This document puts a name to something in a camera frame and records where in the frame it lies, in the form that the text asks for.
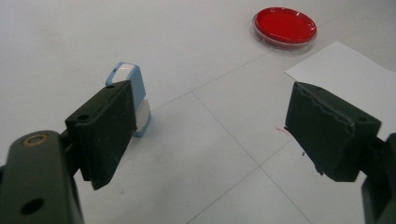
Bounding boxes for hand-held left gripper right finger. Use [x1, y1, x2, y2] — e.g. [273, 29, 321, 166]
[284, 81, 382, 183]

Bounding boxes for white paper sheet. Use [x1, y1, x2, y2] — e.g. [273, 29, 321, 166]
[284, 40, 396, 141]

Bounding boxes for blue and white stamp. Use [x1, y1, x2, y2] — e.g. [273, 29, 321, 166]
[105, 61, 153, 138]

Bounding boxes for red round ink pad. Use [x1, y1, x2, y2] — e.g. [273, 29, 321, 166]
[250, 7, 318, 52]

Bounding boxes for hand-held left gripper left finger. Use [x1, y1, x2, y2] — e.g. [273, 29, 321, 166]
[64, 79, 138, 190]

